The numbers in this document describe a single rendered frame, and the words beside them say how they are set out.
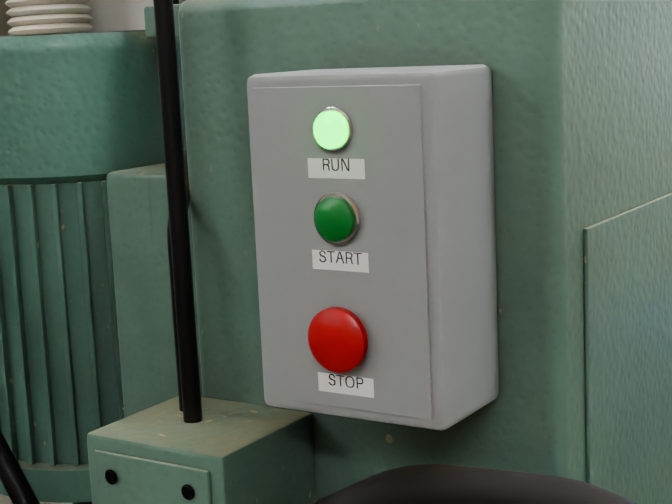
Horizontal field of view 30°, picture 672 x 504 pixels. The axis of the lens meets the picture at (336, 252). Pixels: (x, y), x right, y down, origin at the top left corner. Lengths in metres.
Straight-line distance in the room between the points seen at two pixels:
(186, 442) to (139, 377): 0.17
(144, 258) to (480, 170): 0.27
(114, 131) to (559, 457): 0.36
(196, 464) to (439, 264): 0.16
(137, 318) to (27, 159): 0.12
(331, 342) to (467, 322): 0.06
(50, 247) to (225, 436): 0.23
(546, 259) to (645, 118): 0.13
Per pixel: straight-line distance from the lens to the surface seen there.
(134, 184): 0.77
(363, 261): 0.56
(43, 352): 0.83
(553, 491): 0.57
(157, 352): 0.78
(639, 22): 0.68
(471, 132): 0.57
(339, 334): 0.56
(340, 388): 0.58
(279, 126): 0.58
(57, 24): 2.33
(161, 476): 0.64
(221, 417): 0.67
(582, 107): 0.61
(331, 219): 0.56
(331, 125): 0.55
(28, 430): 0.86
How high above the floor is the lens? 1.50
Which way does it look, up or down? 10 degrees down
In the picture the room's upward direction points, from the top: 3 degrees counter-clockwise
